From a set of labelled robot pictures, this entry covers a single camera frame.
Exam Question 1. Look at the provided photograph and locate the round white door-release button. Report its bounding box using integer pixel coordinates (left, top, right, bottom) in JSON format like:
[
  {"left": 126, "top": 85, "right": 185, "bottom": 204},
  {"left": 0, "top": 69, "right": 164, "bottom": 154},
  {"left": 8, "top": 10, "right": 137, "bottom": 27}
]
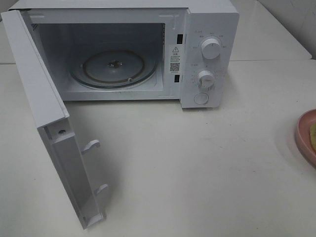
[{"left": 194, "top": 93, "right": 209, "bottom": 105}]

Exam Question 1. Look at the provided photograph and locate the upper white power knob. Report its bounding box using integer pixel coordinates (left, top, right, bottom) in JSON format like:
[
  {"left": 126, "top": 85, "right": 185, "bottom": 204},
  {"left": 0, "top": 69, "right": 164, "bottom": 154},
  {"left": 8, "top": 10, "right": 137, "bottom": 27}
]
[{"left": 200, "top": 37, "right": 222, "bottom": 59}]

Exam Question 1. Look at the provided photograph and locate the white bread sandwich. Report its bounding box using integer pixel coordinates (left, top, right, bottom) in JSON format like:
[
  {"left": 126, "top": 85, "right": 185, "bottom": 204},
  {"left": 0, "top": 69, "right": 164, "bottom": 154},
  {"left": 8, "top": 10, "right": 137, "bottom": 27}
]
[{"left": 310, "top": 123, "right": 316, "bottom": 152}]

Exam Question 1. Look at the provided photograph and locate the pink round plate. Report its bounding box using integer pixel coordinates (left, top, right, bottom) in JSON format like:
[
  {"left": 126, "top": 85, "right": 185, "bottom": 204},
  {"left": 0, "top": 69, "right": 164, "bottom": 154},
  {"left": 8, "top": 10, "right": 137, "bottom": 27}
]
[{"left": 295, "top": 109, "right": 316, "bottom": 168}]

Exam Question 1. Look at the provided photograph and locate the white microwave oven body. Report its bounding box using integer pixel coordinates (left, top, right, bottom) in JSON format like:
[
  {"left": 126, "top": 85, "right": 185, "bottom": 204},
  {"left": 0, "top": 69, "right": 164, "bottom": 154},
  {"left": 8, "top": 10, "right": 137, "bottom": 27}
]
[{"left": 1, "top": 0, "right": 239, "bottom": 108}]

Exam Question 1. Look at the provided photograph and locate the glass microwave turntable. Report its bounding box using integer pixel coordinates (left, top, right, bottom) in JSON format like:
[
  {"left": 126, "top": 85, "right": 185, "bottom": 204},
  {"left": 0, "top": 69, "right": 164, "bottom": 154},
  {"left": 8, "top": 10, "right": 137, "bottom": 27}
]
[{"left": 69, "top": 43, "right": 162, "bottom": 89}]

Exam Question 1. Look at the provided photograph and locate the white timer knob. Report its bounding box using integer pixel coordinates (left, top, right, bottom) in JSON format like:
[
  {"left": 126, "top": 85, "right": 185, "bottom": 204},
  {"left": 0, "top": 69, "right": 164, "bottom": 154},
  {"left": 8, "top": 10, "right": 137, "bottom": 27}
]
[{"left": 197, "top": 70, "right": 215, "bottom": 88}]

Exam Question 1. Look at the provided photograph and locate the white microwave door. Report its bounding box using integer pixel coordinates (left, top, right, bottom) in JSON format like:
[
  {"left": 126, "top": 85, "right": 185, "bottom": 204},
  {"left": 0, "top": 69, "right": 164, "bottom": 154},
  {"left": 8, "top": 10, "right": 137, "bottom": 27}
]
[{"left": 1, "top": 10, "right": 108, "bottom": 229}]

